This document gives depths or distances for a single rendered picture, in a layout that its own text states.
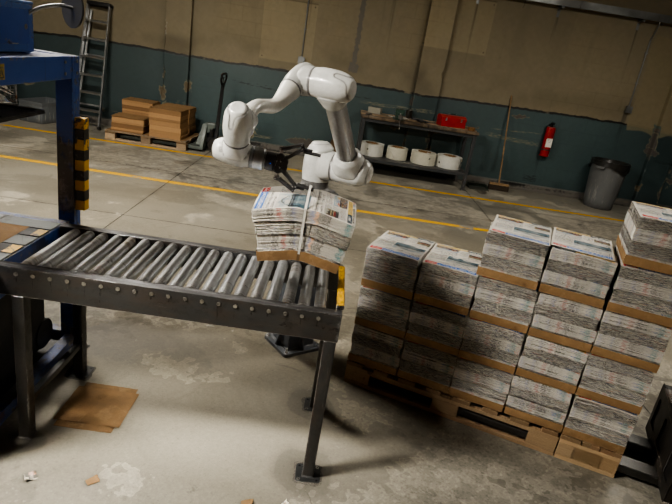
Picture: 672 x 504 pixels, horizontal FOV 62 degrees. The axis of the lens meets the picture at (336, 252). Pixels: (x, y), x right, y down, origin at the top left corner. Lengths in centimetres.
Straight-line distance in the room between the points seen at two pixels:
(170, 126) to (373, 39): 340
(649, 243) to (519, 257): 54
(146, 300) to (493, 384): 175
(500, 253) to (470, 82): 690
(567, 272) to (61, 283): 216
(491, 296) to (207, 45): 750
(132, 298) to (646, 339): 223
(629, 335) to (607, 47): 763
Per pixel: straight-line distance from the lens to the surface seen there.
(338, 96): 253
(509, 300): 283
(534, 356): 293
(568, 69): 991
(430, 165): 890
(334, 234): 218
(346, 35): 929
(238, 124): 212
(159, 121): 872
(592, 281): 278
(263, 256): 225
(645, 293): 281
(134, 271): 240
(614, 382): 297
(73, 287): 237
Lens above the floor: 176
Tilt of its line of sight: 20 degrees down
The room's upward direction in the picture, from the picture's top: 9 degrees clockwise
